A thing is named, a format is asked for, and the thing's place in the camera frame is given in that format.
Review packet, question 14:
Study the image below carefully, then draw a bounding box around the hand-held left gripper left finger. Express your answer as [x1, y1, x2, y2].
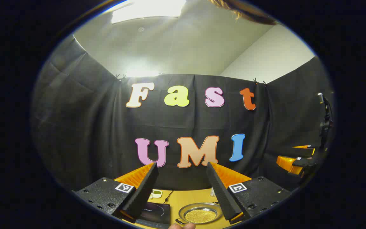
[74, 162, 159, 224]

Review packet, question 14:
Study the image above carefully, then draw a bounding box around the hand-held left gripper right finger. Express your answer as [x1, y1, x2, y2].
[206, 162, 291, 225]

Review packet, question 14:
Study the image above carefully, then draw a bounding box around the ceiling light panel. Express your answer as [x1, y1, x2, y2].
[112, 0, 186, 24]

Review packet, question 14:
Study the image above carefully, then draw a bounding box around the stainless steel pot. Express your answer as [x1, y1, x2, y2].
[175, 202, 225, 225]

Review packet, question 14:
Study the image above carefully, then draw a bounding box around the black induction cooktop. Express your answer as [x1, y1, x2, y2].
[137, 202, 171, 228]

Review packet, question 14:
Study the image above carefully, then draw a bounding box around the pile of yellow soybeans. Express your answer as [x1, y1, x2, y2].
[185, 208, 217, 223]

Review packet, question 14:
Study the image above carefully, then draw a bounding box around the person's brown hair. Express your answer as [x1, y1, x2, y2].
[208, 0, 279, 26]

